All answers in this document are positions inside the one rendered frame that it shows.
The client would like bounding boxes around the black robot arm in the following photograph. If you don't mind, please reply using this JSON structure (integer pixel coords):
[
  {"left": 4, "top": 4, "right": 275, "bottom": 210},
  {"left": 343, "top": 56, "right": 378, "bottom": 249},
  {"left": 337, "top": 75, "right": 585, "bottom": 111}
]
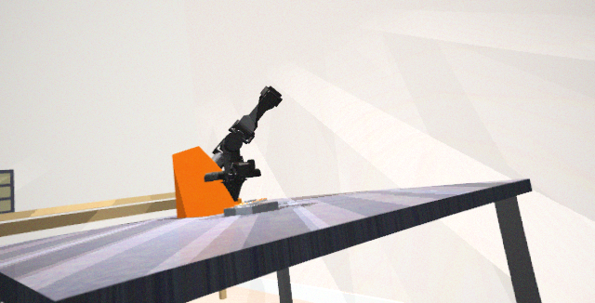
[{"left": 211, "top": 86, "right": 283, "bottom": 175}]

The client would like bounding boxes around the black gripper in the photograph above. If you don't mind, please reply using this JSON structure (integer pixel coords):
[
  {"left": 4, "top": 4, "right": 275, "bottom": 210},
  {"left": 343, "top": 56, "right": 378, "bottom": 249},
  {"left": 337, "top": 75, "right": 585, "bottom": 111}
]
[{"left": 204, "top": 153, "right": 261, "bottom": 202}]

